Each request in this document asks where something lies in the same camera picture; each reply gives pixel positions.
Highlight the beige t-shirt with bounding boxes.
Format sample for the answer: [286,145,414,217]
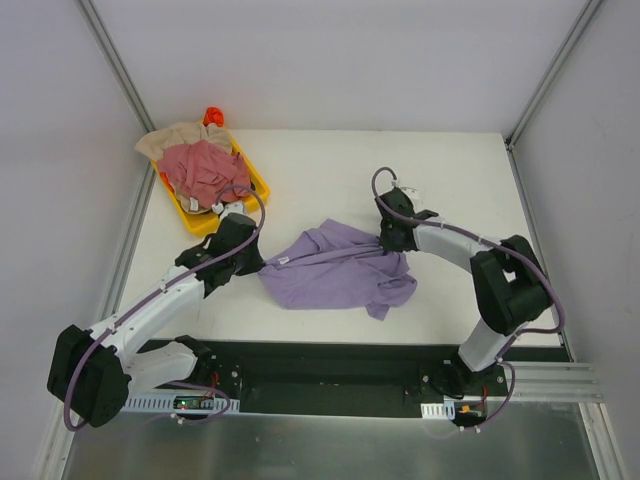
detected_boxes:
[134,122,233,161]

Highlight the right white cable duct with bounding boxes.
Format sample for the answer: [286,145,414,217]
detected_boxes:
[420,402,456,421]

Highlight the purple t-shirt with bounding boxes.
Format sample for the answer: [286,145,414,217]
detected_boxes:
[258,219,417,321]

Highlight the pink t-shirt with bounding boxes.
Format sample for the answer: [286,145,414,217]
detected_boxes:
[157,140,251,210]

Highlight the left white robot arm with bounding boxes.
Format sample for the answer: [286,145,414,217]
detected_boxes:
[47,213,263,432]

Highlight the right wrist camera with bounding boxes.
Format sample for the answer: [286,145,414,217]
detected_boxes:
[393,186,424,211]

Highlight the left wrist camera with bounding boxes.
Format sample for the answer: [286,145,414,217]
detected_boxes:
[212,201,247,220]

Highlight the orange red cloth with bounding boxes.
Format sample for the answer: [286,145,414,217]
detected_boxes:
[202,106,225,128]

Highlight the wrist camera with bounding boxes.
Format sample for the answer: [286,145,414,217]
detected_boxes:
[212,201,247,220]
[393,186,424,211]

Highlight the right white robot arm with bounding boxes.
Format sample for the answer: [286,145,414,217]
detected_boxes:
[376,187,552,395]

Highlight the left white cable duct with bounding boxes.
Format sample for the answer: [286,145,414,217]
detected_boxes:
[121,393,240,415]

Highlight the white cable duct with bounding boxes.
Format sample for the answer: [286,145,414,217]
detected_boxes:
[121,393,240,415]
[420,402,456,421]

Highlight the yellow plastic tray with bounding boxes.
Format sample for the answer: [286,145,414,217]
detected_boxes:
[135,122,270,237]

